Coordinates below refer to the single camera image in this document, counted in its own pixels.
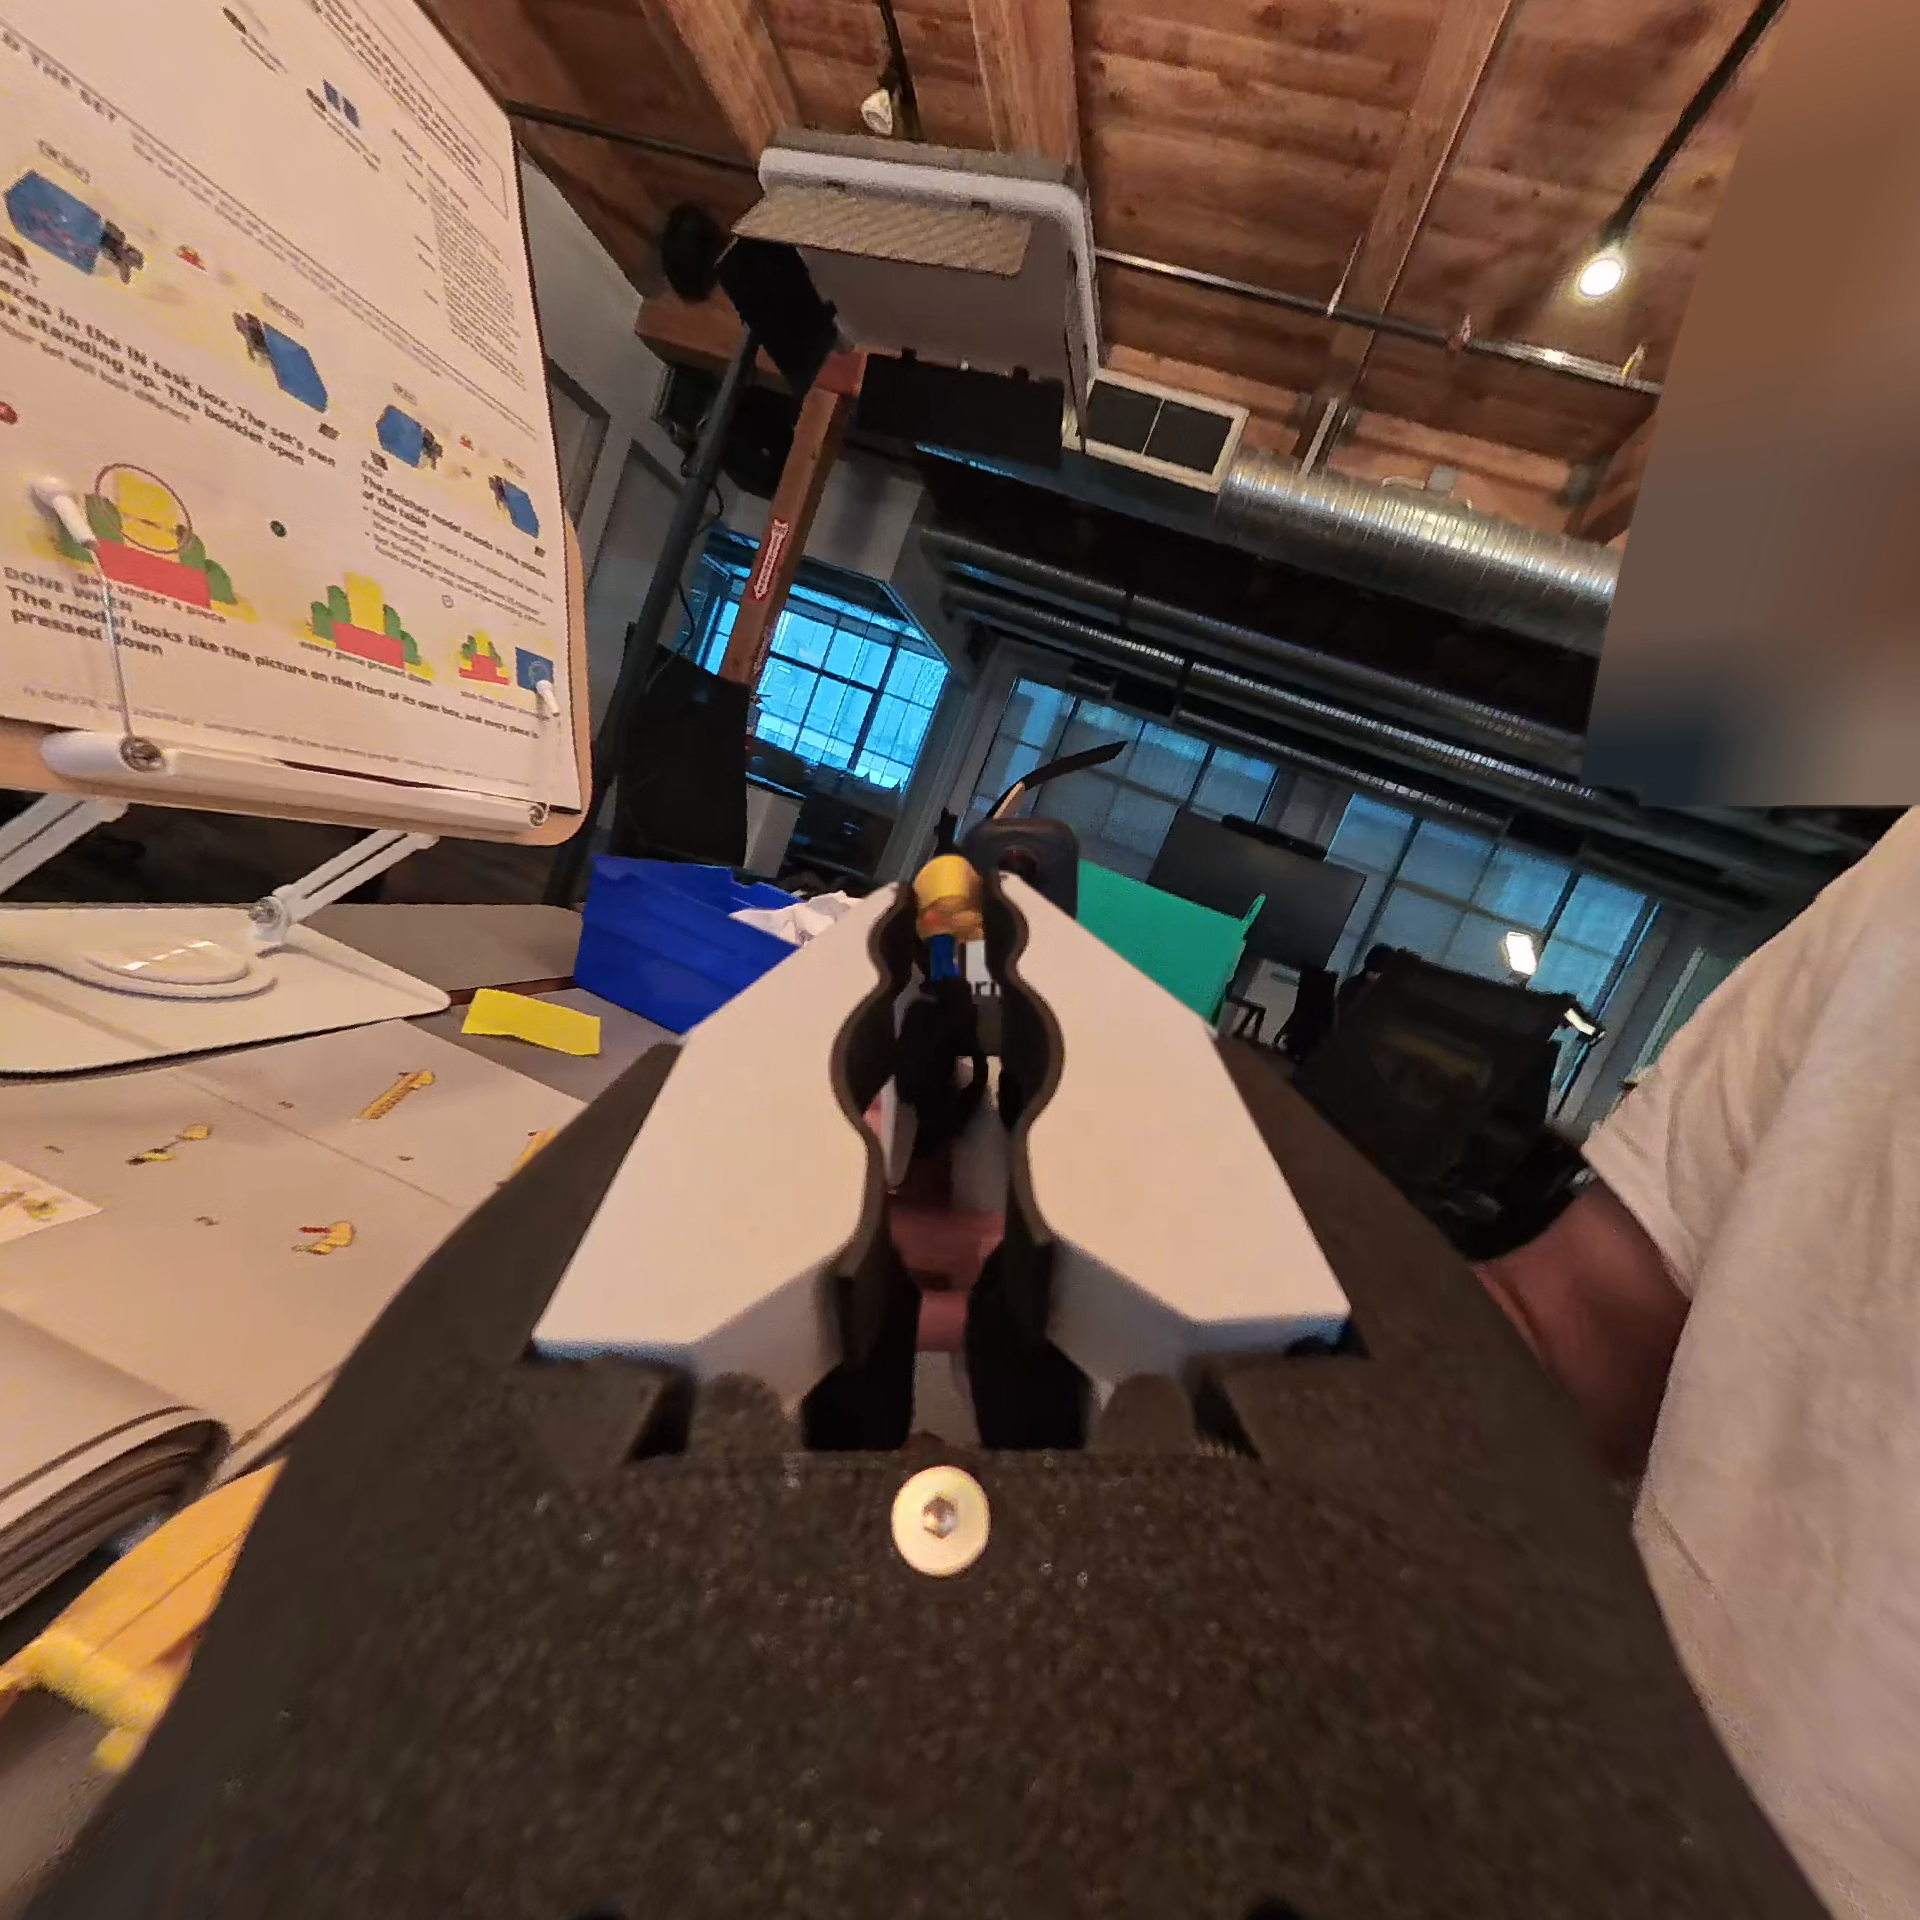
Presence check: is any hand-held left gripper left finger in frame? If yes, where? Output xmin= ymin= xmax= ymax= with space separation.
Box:
xmin=533 ymin=885 xmax=916 ymax=1383

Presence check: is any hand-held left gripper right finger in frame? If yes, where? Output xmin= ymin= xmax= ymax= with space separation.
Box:
xmin=989 ymin=874 xmax=1354 ymax=1383

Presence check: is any instruction booklet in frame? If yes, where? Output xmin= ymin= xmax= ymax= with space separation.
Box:
xmin=0 ymin=1020 xmax=587 ymax=1614

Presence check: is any person's right forearm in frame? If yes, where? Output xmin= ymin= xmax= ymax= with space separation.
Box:
xmin=1477 ymin=1177 xmax=1690 ymax=1487

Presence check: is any grey desk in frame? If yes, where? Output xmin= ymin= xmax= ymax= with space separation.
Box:
xmin=0 ymin=901 xmax=683 ymax=1801

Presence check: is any person's right hand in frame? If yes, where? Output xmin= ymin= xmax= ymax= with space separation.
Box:
xmin=884 ymin=1183 xmax=1010 ymax=1353

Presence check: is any green sheet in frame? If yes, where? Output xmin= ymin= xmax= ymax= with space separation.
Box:
xmin=1077 ymin=862 xmax=1269 ymax=1028

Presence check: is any yellow paper sheet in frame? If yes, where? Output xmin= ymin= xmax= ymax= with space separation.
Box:
xmin=461 ymin=990 xmax=602 ymax=1057

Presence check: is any blue plastic bin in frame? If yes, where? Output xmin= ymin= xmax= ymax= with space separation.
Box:
xmin=574 ymin=854 xmax=811 ymax=1038

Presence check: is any dark flat panel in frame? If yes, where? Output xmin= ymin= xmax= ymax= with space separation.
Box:
xmin=617 ymin=645 xmax=753 ymax=874

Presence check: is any brown pipe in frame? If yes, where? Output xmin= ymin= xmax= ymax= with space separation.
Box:
xmin=720 ymin=353 xmax=865 ymax=676

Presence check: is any white vent grille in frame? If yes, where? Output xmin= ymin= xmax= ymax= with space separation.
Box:
xmin=1078 ymin=373 xmax=1251 ymax=489

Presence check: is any white clipboard stand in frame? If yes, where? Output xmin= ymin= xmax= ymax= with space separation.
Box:
xmin=0 ymin=726 xmax=453 ymax=1075

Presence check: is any white ceiling heater unit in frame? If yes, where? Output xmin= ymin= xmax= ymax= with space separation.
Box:
xmin=731 ymin=127 xmax=1105 ymax=436

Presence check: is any yellow toy car model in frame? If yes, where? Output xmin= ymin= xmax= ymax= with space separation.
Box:
xmin=0 ymin=1463 xmax=289 ymax=1772

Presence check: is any printed paper sheet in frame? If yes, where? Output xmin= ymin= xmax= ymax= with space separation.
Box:
xmin=0 ymin=0 xmax=586 ymax=812

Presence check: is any black wall screen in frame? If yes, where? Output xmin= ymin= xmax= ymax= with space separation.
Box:
xmin=1148 ymin=810 xmax=1368 ymax=975

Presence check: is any wide wall window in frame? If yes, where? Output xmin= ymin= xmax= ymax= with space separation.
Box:
xmin=960 ymin=675 xmax=1697 ymax=1082

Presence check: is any silver ventilation duct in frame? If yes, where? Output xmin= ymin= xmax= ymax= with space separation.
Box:
xmin=1216 ymin=450 xmax=1625 ymax=655

